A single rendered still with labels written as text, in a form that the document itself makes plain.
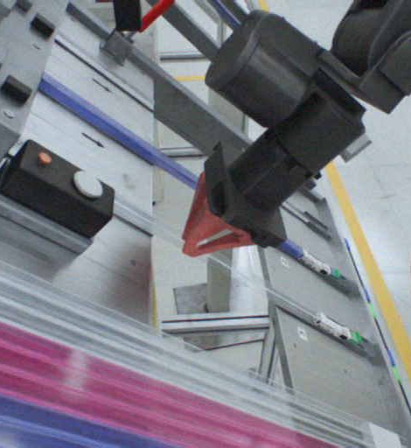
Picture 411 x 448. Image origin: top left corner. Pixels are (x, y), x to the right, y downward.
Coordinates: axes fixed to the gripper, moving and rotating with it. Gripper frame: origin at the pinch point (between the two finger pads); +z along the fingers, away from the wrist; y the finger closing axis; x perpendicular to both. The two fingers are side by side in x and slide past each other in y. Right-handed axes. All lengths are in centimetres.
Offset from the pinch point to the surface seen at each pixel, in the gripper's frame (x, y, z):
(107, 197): -12.1, 5.1, -4.8
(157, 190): 46, -106, 72
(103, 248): -9.6, 5.4, 0.0
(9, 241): -17.1, 9.1, -0.7
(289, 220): 21.9, -18.2, 2.8
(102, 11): 1, -141, 40
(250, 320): 51, -32, 41
